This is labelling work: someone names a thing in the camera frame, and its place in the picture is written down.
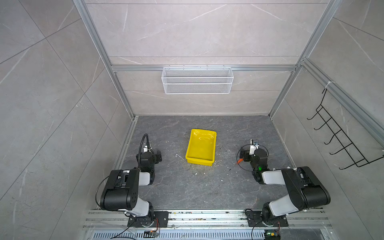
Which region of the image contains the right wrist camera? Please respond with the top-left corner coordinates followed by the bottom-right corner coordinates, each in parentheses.
top-left (251, 139), bottom-right (259, 148)

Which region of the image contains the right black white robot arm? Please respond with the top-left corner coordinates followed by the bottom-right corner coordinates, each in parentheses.
top-left (236, 144), bottom-right (331, 227)

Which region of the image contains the yellow plastic bin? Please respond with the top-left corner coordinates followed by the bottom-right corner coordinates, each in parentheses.
top-left (186, 129), bottom-right (217, 167)

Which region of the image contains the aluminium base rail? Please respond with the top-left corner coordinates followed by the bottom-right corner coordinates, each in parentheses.
top-left (78, 208), bottom-right (338, 240)

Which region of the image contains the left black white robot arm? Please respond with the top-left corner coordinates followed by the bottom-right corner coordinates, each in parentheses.
top-left (95, 150), bottom-right (169, 228)

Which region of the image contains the black wire hook rack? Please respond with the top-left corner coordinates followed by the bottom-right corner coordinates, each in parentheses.
top-left (307, 89), bottom-right (384, 170)

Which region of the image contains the white wire mesh basket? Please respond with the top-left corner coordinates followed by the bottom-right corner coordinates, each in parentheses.
top-left (162, 67), bottom-right (234, 95)

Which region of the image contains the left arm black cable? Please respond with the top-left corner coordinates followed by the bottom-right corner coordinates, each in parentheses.
top-left (138, 133), bottom-right (150, 155)

